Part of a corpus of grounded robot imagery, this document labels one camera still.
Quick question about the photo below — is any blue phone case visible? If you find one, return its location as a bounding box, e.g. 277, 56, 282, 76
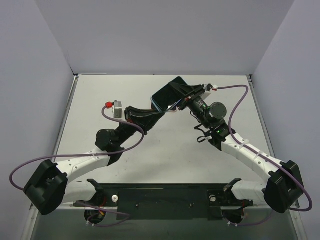
150, 98, 181, 111

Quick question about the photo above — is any purple cable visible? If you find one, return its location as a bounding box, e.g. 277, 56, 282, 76
217, 84, 313, 227
9, 106, 147, 228

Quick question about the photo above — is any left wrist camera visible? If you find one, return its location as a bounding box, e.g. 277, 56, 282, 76
105, 100, 123, 119

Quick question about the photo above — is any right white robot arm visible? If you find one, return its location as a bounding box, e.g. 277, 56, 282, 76
168, 81, 305, 214

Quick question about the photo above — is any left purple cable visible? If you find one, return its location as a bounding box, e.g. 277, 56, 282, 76
9, 106, 147, 228

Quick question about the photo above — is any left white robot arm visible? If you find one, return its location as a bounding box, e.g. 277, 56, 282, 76
23, 106, 165, 215

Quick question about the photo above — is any black phone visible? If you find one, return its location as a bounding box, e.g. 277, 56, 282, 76
151, 76, 187, 111

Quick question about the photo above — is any aluminium frame rail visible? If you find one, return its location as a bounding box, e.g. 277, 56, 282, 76
29, 74, 78, 211

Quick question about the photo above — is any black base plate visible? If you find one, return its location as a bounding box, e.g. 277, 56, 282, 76
84, 179, 254, 224

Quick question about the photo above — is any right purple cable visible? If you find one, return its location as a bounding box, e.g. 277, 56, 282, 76
217, 84, 313, 227

